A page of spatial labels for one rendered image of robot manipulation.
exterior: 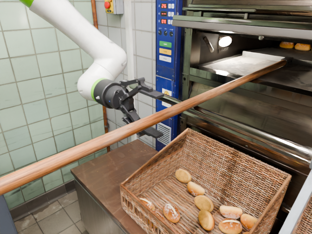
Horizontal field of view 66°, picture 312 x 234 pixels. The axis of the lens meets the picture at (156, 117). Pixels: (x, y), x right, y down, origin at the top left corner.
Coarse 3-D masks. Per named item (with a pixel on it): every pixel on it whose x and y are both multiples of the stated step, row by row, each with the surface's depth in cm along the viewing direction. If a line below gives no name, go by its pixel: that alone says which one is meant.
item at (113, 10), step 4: (104, 0) 147; (108, 0) 144; (112, 0) 141; (116, 0) 142; (120, 0) 144; (112, 4) 142; (116, 4) 143; (120, 4) 145; (108, 8) 147; (112, 8) 144; (116, 8) 144; (120, 8) 146; (108, 12) 148; (112, 12) 144; (116, 12) 145; (120, 12) 147
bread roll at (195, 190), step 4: (188, 184) 123; (192, 184) 121; (196, 184) 121; (188, 188) 122; (192, 188) 120; (196, 188) 119; (200, 188) 119; (192, 192) 120; (196, 192) 119; (200, 192) 119; (204, 192) 120
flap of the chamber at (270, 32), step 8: (176, 24) 102; (184, 24) 99; (192, 24) 96; (200, 24) 93; (208, 24) 90; (216, 24) 88; (224, 24) 86; (232, 24) 84; (232, 32) 96; (240, 32) 82; (248, 32) 80; (256, 32) 78; (264, 32) 76; (272, 32) 75; (280, 32) 73; (288, 32) 71; (296, 32) 70; (304, 32) 69
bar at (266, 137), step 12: (132, 84) 100; (168, 96) 87; (192, 108) 79; (204, 108) 77; (216, 120) 73; (228, 120) 70; (240, 132) 68; (252, 132) 65; (264, 132) 63; (276, 144) 61; (288, 144) 59; (300, 144) 58; (300, 156) 58; (300, 192) 55; (300, 204) 54; (288, 216) 54; (288, 228) 53
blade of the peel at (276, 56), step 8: (264, 48) 166; (272, 48) 166; (248, 56) 145; (256, 56) 141; (264, 56) 138; (272, 56) 135; (280, 56) 144; (288, 56) 144; (296, 56) 144; (304, 56) 143; (296, 64) 127; (304, 64) 125
